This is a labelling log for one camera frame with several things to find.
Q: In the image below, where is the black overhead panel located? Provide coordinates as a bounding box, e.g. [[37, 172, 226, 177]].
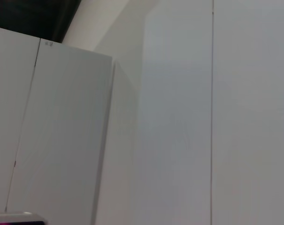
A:
[[0, 0, 83, 44]]

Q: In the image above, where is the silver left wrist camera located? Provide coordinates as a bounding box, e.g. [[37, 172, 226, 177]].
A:
[[0, 211, 49, 225]]

